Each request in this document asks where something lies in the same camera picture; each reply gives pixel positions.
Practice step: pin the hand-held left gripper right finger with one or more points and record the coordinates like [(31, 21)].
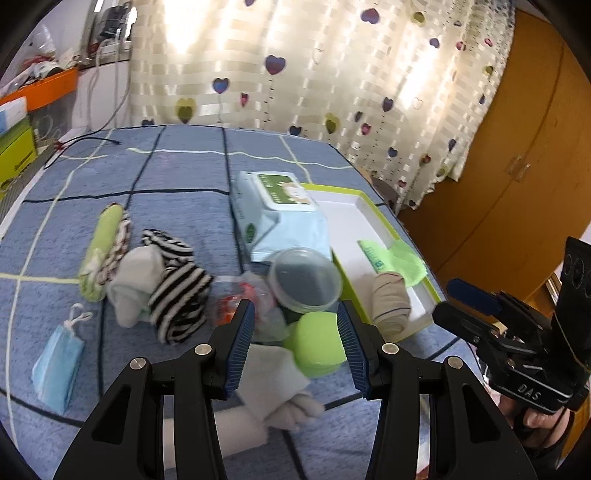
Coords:
[(351, 344)]

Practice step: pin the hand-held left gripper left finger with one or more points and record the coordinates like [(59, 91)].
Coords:
[(240, 344)]

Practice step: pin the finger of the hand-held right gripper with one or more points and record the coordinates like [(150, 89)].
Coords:
[(473, 295), (466, 325)]

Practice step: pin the clear plastic bag orange contents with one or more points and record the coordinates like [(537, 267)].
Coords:
[(228, 309)]

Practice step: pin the black white striped sock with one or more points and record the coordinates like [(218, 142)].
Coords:
[(168, 244), (180, 300)]

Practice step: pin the grey sock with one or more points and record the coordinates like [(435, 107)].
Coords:
[(134, 286)]

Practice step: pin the white box with green rim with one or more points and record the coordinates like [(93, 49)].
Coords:
[(351, 221)]

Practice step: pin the blue face mask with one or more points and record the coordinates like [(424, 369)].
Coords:
[(60, 364)]

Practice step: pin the person's right hand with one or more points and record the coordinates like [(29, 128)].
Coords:
[(533, 419)]

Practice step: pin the green round container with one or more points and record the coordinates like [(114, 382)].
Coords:
[(318, 339)]

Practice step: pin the pale beige sock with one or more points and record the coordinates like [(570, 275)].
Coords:
[(390, 300)]

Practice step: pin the light green cloth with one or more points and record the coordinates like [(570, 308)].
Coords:
[(401, 263)]

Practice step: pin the clear round plastic container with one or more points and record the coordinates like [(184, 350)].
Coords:
[(304, 277)]

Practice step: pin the brown wooden wardrobe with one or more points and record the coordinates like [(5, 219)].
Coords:
[(508, 207)]

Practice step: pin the wet wipes pack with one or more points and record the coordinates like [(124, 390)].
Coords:
[(286, 230)]

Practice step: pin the blue plaid blanket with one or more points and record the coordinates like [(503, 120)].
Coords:
[(184, 221)]

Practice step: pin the green brown striped sock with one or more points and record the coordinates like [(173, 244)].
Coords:
[(99, 249)]

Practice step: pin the cream heart print curtain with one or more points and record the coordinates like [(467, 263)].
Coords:
[(323, 69)]

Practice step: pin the green cardboard box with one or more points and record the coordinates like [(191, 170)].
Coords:
[(16, 157)]

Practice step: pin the clear storage container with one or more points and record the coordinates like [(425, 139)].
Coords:
[(55, 115)]

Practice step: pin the orange storage bin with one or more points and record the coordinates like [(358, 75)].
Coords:
[(46, 87)]

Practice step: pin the blue white carton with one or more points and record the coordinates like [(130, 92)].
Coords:
[(11, 115)]

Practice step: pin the dark appliance on windowsill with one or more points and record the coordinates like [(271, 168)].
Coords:
[(108, 25)]

